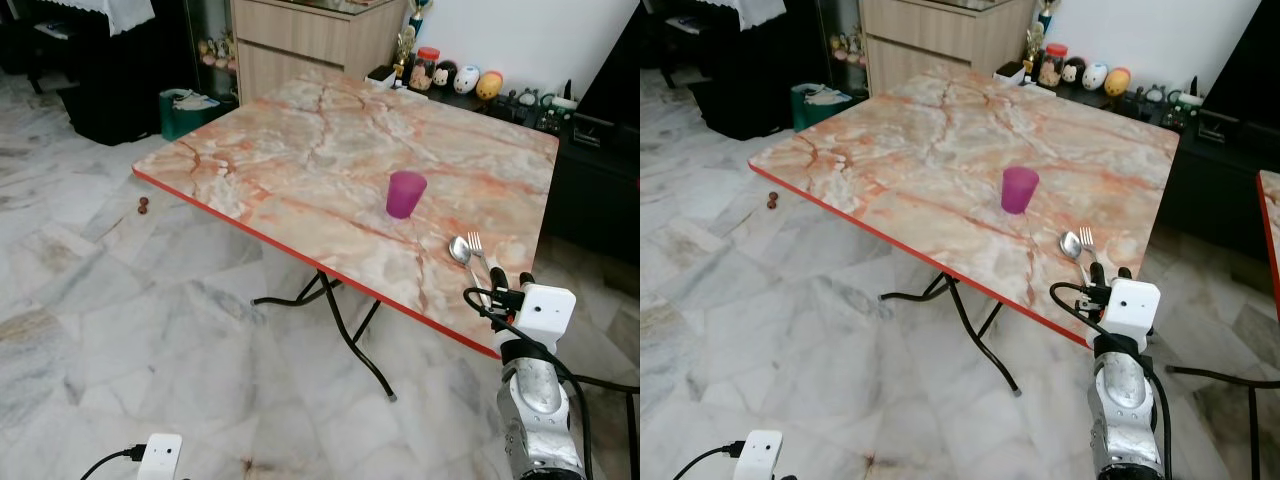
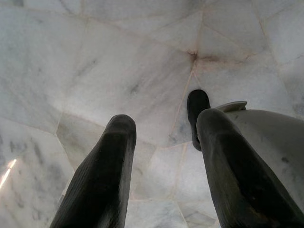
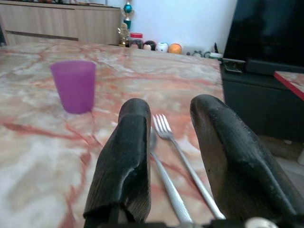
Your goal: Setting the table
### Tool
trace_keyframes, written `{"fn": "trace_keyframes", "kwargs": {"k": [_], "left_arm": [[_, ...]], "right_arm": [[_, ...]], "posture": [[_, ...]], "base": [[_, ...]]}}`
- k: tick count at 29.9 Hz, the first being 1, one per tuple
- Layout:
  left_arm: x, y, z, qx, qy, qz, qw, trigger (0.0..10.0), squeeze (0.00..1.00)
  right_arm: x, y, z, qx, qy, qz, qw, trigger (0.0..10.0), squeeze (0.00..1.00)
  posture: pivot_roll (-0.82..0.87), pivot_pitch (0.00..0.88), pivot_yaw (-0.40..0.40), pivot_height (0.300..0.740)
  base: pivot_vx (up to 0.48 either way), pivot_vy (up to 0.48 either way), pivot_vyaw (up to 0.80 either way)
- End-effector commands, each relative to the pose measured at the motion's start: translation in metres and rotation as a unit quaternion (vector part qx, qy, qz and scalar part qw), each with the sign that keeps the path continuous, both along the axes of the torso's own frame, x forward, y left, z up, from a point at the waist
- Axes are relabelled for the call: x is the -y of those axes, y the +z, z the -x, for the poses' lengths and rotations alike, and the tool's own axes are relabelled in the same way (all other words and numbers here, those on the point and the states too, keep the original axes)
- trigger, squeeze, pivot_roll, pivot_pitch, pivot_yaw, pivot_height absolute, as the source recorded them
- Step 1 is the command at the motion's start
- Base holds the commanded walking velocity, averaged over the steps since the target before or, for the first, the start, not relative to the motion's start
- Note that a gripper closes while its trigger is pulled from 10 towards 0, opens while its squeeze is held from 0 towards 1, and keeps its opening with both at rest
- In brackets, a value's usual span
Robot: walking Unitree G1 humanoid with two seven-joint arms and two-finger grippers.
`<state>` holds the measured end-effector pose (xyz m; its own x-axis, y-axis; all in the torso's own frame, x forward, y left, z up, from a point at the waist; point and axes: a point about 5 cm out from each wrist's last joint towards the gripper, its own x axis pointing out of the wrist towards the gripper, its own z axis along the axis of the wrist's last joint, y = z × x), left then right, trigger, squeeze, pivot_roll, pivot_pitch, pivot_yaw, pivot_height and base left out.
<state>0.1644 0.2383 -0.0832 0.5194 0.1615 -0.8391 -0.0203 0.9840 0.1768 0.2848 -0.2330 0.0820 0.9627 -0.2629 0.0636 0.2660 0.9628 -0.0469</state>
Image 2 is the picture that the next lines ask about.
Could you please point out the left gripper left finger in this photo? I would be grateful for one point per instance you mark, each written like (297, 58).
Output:
(104, 171)

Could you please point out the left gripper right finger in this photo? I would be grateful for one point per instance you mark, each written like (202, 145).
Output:
(232, 171)

